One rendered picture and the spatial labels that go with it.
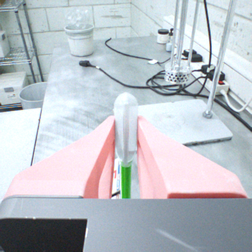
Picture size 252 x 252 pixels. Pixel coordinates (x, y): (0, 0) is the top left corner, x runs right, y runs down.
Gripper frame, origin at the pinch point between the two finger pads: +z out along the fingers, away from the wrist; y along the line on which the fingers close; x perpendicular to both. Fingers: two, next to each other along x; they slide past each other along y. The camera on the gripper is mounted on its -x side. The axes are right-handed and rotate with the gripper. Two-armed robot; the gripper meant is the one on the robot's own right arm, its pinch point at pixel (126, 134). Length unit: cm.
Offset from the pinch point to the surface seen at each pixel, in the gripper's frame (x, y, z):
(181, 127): 30, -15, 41
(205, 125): 30, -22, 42
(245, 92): 26, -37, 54
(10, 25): 44, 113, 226
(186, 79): 16.1, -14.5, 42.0
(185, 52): 24, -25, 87
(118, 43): 30, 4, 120
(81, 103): 31, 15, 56
